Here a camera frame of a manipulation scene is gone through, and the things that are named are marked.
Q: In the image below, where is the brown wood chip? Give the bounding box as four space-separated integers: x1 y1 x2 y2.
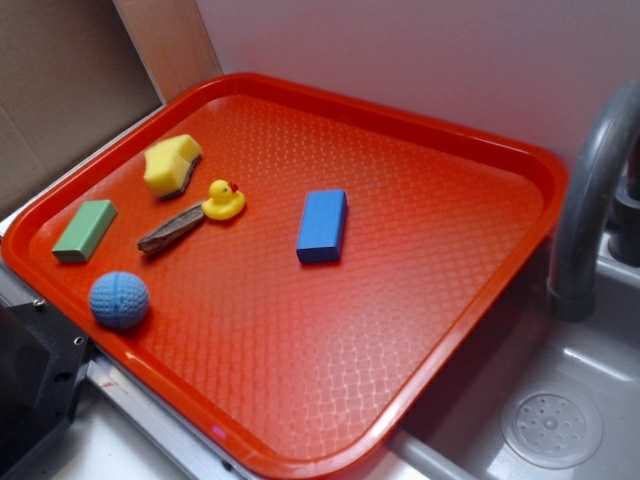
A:
136 203 204 255

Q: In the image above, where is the blue rectangular block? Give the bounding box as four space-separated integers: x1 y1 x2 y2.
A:
296 190 348 264

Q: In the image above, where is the red plastic tray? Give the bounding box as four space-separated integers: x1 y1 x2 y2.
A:
1 74 567 479

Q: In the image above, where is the yellow rubber duck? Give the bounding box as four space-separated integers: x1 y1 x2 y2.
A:
202 179 246 221

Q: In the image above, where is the yellow sponge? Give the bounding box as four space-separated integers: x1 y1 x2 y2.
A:
143 134 203 199

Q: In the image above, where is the blue dimpled ball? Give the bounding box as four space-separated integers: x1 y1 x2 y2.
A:
89 271 150 330

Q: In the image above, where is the green rectangular block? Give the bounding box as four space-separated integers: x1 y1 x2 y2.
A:
52 200 117 263

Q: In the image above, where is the wooden board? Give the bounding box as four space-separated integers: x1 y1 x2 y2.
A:
114 0 222 103

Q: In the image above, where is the grey curved faucet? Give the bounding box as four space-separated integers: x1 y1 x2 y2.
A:
547 80 639 322

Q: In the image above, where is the grey toy sink basin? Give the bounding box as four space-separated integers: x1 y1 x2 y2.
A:
387 249 639 479

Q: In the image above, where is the brown cardboard panel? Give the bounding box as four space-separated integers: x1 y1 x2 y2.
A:
1 1 161 217

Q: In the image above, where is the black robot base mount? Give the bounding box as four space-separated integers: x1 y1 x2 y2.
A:
1 302 89 479

